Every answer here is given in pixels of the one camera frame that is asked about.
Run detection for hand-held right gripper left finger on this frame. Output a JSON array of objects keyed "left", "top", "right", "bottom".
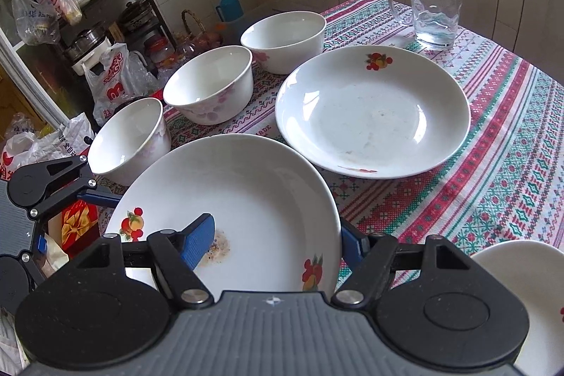
[{"left": 79, "top": 213, "right": 216, "bottom": 309}]

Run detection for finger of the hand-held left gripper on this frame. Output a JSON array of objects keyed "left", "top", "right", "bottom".
[
  {"left": 6, "top": 156, "right": 122, "bottom": 222},
  {"left": 20, "top": 250, "right": 49, "bottom": 293}
]

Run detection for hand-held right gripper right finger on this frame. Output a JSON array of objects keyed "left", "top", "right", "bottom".
[{"left": 332, "top": 217, "right": 479, "bottom": 308}]

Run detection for stack of white plates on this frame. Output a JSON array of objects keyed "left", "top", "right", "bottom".
[{"left": 105, "top": 134, "right": 343, "bottom": 294}]

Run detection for white pink-flower bowl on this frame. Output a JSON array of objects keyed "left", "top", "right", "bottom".
[
  {"left": 163, "top": 45, "right": 253, "bottom": 125},
  {"left": 240, "top": 11, "right": 327, "bottom": 75},
  {"left": 87, "top": 98, "right": 172, "bottom": 187}
]

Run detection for white fruit-print plate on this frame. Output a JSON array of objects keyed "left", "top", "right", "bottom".
[
  {"left": 275, "top": 45, "right": 471, "bottom": 179},
  {"left": 469, "top": 239, "right": 564, "bottom": 376}
]

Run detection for red gift box gold bow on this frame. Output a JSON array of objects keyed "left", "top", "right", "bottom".
[{"left": 59, "top": 202, "right": 103, "bottom": 252}]

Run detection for crumpled white plastic bag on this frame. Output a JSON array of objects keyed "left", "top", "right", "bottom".
[{"left": 0, "top": 114, "right": 95, "bottom": 183}]

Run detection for white bag with red print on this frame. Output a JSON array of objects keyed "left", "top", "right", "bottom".
[{"left": 84, "top": 43, "right": 153, "bottom": 127}]

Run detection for white rice cooker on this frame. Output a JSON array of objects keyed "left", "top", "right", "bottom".
[{"left": 70, "top": 39, "right": 116, "bottom": 76}]

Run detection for glass jar with red contents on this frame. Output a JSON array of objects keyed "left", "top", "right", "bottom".
[{"left": 143, "top": 37, "right": 178, "bottom": 71}]

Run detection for steel pot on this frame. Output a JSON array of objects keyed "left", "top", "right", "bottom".
[{"left": 65, "top": 24, "right": 106, "bottom": 60}]

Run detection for red green patterned tablecloth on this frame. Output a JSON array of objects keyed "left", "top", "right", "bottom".
[{"left": 94, "top": 0, "right": 564, "bottom": 297}]

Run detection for wicker basket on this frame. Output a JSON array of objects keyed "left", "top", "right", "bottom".
[{"left": 178, "top": 10, "right": 221, "bottom": 56}]

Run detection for black pot with lid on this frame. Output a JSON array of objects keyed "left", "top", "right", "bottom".
[{"left": 117, "top": 0, "right": 153, "bottom": 34}]

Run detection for blue thermos jug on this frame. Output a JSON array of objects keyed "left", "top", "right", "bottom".
[{"left": 215, "top": 0, "right": 241, "bottom": 24}]

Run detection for clear glass mug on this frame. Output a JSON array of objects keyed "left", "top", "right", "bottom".
[{"left": 389, "top": 0, "right": 465, "bottom": 51}]

